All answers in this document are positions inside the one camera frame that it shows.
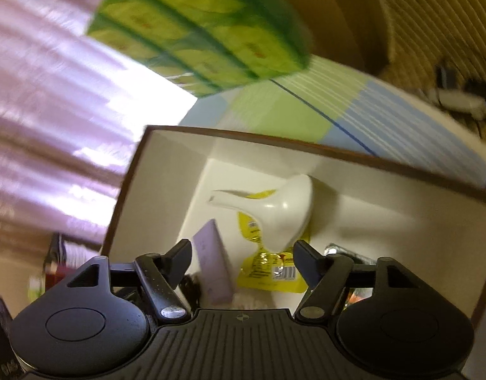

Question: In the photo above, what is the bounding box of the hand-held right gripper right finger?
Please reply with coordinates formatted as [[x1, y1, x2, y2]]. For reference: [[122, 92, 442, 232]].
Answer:
[[292, 239, 416, 321]]

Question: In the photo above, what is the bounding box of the chair with quilted tan cover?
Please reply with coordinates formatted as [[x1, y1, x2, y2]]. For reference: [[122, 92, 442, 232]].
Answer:
[[380, 0, 486, 139]]

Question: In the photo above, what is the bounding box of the pink sheer curtain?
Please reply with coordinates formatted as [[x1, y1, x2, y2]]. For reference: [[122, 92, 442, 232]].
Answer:
[[0, 0, 198, 254]]

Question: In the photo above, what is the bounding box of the white ceramic spoon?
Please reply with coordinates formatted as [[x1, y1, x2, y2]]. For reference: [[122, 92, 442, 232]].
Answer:
[[208, 174, 315, 252]]

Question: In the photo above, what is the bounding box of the brown cardboard box white inside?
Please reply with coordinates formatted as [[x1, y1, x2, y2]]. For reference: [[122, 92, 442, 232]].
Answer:
[[100, 125, 486, 325]]

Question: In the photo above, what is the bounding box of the yellow snack packet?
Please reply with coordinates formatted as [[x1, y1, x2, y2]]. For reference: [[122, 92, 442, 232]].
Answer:
[[236, 190, 307, 293]]

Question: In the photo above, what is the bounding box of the stack of green tissue packs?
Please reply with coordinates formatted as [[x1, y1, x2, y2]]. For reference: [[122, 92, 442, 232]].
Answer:
[[86, 0, 313, 98]]

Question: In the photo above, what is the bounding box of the purple cream tube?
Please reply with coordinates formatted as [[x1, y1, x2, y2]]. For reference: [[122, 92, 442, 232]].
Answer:
[[192, 219, 233, 303]]

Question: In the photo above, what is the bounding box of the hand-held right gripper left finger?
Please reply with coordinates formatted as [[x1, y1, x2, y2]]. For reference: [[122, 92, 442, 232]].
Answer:
[[67, 238, 194, 321]]

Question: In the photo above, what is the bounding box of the plaid cloth desktop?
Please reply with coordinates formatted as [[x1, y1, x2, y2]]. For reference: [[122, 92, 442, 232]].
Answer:
[[180, 55, 486, 188]]

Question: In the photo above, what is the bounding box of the dark maroon velvet scrunchie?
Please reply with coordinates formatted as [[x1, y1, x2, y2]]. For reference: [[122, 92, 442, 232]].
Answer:
[[180, 275, 202, 311]]

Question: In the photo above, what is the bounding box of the dark red gift bag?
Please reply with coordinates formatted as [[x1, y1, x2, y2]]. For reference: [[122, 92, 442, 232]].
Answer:
[[43, 233, 103, 297]]

